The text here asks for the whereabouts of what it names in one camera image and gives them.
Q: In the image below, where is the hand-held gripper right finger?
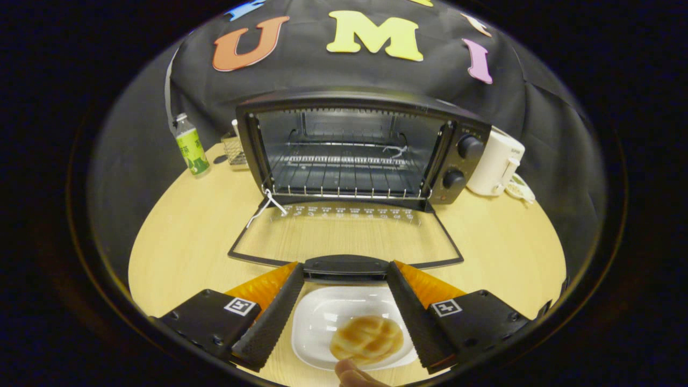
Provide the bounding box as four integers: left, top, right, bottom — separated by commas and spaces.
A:
386, 261, 551, 375

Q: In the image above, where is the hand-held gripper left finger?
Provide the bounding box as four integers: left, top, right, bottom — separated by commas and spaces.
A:
152, 262, 306, 372

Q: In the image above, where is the white square plate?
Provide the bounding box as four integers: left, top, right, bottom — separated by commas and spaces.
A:
291, 285, 420, 371

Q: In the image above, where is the golden bread bun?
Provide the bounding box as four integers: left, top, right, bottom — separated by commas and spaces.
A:
329, 315, 405, 366

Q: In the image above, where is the black toaster oven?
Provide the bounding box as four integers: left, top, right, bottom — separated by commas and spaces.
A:
228, 89, 492, 284

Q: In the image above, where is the white pop-up toaster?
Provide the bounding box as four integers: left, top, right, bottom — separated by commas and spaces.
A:
467, 126, 525, 197

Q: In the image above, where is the small white divided dish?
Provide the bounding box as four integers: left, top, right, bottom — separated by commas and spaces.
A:
505, 172, 536, 204

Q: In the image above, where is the green label plastic bottle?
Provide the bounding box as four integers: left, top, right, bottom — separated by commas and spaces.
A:
173, 113, 210, 177

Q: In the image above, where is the white string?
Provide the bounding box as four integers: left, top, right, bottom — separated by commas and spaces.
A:
246, 188, 288, 229

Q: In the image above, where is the small wire basket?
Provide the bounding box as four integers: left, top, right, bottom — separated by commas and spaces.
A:
221, 119, 248, 167

